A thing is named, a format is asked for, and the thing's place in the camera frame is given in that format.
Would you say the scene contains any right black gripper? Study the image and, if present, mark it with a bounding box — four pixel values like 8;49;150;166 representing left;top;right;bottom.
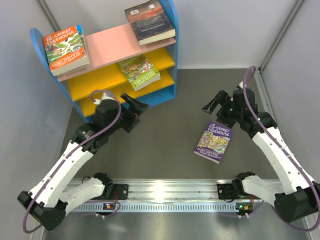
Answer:
202;90;243;128

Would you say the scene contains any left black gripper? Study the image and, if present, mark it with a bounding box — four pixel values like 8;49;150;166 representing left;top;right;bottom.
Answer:
107;92;150;134

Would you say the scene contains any lime 65-storey treehouse book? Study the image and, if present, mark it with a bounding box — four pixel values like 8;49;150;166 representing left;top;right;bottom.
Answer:
116;54;161;91

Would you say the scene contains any purple 52-storey treehouse book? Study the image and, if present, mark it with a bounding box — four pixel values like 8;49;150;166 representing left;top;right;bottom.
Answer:
193;121;234;164

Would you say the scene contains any dark two cities book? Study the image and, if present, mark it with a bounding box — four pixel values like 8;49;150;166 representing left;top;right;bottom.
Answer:
124;0;176;45

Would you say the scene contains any orange 78-storey treehouse book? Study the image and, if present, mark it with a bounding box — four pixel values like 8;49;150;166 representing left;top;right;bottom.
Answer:
42;25;90;76

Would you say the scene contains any light blue 26-storey book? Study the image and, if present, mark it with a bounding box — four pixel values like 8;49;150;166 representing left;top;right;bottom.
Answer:
76;24;86;48

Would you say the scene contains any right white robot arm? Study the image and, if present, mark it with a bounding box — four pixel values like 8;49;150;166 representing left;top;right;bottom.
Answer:
202;88;320;223

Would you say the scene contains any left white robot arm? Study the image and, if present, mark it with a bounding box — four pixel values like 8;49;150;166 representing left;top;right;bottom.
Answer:
17;90;150;234

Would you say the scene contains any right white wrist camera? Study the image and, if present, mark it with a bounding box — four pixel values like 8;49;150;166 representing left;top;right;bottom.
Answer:
237;81;244;90

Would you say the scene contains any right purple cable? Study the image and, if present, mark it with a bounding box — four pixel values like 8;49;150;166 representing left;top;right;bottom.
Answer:
242;65;320;232

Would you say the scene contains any purple cable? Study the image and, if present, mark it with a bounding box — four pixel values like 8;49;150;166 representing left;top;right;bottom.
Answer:
22;89;123;234
242;65;320;232

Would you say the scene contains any aluminium mounting rail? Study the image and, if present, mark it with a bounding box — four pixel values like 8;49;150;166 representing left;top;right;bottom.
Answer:
67;178;283;204

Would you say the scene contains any perforated cable tray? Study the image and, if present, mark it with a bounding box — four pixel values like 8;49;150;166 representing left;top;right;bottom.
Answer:
73;201;253;213

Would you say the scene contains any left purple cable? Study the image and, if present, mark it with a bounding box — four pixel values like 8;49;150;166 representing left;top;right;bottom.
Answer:
22;89;123;234

